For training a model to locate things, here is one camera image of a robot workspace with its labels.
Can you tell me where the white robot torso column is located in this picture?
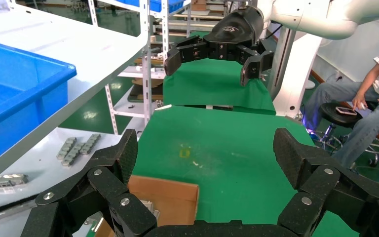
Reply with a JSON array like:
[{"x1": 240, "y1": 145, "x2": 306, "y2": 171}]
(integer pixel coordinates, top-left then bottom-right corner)
[{"x1": 272, "y1": 28, "x2": 324, "y2": 119}]

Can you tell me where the blue plastic tray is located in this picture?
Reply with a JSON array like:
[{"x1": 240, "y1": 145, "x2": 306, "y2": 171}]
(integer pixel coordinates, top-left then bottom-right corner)
[{"x1": 0, "y1": 38, "x2": 77, "y2": 171}]

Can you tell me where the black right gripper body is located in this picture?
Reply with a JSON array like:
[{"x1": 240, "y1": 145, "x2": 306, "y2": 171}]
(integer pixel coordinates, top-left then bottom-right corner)
[{"x1": 206, "y1": 5, "x2": 265, "y2": 62}]

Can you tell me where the long dark metal bar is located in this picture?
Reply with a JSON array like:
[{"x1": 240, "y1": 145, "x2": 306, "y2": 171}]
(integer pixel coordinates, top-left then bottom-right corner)
[{"x1": 0, "y1": 173, "x2": 30, "y2": 197}]

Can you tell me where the white metal storage rack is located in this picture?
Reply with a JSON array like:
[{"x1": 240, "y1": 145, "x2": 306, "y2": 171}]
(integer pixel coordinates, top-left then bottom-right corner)
[{"x1": 88, "y1": 0, "x2": 193, "y2": 135}]

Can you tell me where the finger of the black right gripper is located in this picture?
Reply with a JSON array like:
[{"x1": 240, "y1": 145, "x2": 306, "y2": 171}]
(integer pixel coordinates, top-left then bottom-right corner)
[
  {"x1": 236, "y1": 39, "x2": 276, "y2": 87},
  {"x1": 164, "y1": 35, "x2": 210, "y2": 77}
]

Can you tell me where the small grey connector shield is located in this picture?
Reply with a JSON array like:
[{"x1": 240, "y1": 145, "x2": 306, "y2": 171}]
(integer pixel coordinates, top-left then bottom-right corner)
[
  {"x1": 61, "y1": 142, "x2": 90, "y2": 167},
  {"x1": 79, "y1": 133, "x2": 102, "y2": 155},
  {"x1": 56, "y1": 137, "x2": 77, "y2": 160}
]

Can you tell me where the pink smartphone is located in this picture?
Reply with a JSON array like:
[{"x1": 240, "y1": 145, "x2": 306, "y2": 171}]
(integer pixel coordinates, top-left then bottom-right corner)
[{"x1": 336, "y1": 106, "x2": 358, "y2": 116}]

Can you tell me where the white metal shelf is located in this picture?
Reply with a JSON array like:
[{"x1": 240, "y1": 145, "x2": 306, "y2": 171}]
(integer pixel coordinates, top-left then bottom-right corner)
[{"x1": 0, "y1": 0, "x2": 151, "y2": 189}]

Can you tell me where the silver computer IO shield plate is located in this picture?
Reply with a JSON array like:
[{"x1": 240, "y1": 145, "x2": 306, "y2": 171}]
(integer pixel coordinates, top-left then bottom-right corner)
[{"x1": 142, "y1": 199, "x2": 161, "y2": 220}]

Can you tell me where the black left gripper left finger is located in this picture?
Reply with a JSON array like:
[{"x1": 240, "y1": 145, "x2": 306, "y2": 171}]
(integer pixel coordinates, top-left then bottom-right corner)
[{"x1": 21, "y1": 128, "x2": 158, "y2": 237}]

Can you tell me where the blue plastic bin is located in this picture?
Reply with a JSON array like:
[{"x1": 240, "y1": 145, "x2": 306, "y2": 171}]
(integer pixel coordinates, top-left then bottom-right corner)
[{"x1": 124, "y1": 0, "x2": 185, "y2": 13}]

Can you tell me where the seated person in jeans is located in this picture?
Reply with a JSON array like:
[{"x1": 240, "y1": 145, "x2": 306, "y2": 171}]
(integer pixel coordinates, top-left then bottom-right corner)
[{"x1": 302, "y1": 16, "x2": 379, "y2": 169}]

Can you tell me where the black round stool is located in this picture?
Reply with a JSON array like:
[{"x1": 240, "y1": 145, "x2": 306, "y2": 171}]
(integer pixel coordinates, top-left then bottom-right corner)
[{"x1": 313, "y1": 102, "x2": 379, "y2": 167}]

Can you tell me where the shallow cardboard box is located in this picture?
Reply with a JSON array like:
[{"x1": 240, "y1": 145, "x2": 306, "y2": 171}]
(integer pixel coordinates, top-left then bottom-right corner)
[{"x1": 94, "y1": 175, "x2": 200, "y2": 237}]

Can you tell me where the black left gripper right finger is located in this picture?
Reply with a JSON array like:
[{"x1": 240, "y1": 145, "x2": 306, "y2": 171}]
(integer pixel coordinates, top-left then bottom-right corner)
[{"x1": 272, "y1": 127, "x2": 379, "y2": 237}]

